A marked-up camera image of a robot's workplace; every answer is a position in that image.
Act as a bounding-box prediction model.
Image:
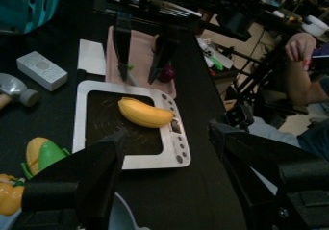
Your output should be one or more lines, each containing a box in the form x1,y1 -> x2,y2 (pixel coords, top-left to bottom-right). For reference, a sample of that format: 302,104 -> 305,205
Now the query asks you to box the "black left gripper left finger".
11,129 -> 127,230

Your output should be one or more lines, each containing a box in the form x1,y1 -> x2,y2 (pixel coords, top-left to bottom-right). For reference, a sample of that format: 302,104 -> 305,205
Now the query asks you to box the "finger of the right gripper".
112,12 -> 134,82
147,31 -> 181,86

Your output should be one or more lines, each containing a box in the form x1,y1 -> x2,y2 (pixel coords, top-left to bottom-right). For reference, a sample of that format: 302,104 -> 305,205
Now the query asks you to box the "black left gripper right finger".
207,119 -> 329,230

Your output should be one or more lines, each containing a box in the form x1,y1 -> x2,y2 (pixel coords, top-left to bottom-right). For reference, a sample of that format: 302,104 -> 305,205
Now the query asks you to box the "person's forearm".
283,58 -> 329,107

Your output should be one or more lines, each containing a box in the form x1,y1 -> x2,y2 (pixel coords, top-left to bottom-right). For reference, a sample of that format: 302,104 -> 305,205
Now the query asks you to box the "yellow toy banana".
116,96 -> 176,129

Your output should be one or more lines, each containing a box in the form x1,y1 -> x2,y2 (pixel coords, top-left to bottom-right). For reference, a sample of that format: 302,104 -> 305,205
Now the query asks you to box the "person's hand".
283,31 -> 318,72

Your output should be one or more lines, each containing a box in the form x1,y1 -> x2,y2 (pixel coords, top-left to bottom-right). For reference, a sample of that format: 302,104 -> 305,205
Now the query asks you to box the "pink tray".
104,25 -> 178,99

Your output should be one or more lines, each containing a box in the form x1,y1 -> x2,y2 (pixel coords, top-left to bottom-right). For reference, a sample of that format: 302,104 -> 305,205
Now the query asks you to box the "dark purple toy vegetable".
155,63 -> 178,84

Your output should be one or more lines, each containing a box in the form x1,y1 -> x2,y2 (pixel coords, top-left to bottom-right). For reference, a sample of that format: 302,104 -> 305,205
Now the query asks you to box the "white flat card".
78,38 -> 107,77

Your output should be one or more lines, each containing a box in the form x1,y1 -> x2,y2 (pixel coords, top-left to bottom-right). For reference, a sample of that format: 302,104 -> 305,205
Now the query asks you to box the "white and green toy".
195,36 -> 235,72

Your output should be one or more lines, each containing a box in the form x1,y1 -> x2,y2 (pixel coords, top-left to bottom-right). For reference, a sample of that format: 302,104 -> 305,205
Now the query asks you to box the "toy corn with green husk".
19,136 -> 72,180

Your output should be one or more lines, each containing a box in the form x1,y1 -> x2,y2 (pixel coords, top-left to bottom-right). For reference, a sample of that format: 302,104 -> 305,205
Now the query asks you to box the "white plate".
107,192 -> 151,230

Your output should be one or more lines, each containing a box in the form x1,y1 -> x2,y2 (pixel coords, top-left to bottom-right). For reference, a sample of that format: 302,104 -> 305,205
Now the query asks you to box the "yellow toy bell pepper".
0,173 -> 27,217

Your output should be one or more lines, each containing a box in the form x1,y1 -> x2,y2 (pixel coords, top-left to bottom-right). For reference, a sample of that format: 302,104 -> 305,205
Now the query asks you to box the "white toy stove black top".
71,79 -> 193,170

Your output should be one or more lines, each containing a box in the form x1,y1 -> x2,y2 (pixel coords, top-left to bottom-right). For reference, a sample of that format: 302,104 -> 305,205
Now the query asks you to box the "grey rectangular box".
16,50 -> 70,92

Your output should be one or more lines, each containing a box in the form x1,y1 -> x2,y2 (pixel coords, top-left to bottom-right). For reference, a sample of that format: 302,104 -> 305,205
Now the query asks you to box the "teal plastic basket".
0,0 -> 63,36

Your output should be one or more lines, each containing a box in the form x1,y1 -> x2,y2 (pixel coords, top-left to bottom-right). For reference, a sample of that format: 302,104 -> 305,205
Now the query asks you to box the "white bowl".
301,14 -> 329,38

